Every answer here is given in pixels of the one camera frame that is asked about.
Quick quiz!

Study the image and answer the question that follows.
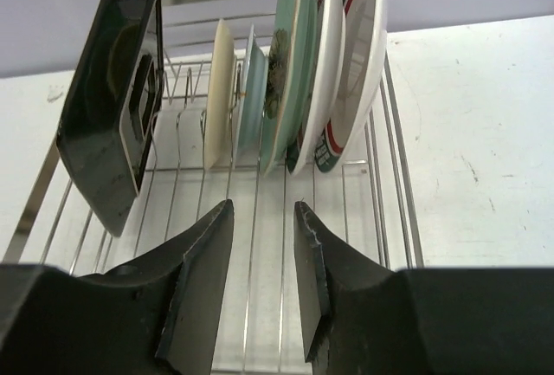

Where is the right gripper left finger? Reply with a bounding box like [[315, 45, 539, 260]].
[[1, 200, 235, 374]]

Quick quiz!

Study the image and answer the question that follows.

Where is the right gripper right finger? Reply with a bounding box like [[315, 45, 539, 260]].
[[294, 201, 553, 374]]

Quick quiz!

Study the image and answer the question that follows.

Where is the square floral plate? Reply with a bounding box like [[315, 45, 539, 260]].
[[56, 0, 164, 236]]

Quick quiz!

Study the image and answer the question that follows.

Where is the cream plate with flowers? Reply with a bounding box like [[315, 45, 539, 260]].
[[203, 19, 235, 171]]

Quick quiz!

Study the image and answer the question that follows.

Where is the mint green flower plate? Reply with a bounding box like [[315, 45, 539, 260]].
[[260, 0, 317, 176]]

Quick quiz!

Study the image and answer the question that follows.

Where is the light blue scalloped plate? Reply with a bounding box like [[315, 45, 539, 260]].
[[235, 24, 268, 157]]

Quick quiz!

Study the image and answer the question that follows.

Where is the white plate teal rim back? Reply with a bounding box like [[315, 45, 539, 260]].
[[315, 0, 387, 173]]

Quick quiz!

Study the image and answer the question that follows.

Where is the white plate teal rim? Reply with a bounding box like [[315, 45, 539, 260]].
[[315, 0, 387, 173], [287, 0, 345, 176]]

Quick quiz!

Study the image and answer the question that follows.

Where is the white plate teal rim front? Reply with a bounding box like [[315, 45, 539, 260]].
[[287, 0, 345, 176]]

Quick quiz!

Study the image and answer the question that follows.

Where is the metal wire dish rack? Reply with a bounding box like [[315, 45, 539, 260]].
[[1, 0, 423, 374]]

